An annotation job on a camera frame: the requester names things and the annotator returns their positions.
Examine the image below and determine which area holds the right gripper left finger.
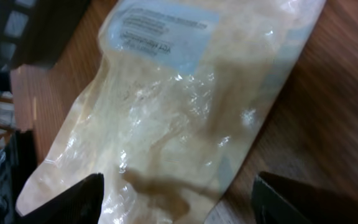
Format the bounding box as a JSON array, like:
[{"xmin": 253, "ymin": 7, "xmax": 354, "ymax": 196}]
[{"xmin": 19, "ymin": 173, "xmax": 104, "ymax": 224}]

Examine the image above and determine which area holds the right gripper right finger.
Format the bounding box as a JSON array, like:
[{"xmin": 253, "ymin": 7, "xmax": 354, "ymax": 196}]
[{"xmin": 251, "ymin": 172, "xmax": 358, "ymax": 224}]

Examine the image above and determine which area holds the beige mushroom pouch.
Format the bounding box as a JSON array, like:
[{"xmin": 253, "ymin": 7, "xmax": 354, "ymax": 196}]
[{"xmin": 16, "ymin": 0, "xmax": 324, "ymax": 223}]

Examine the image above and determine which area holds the grey plastic shopping basket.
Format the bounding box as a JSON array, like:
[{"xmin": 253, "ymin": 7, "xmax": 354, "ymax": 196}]
[{"xmin": 0, "ymin": 0, "xmax": 91, "ymax": 71}]

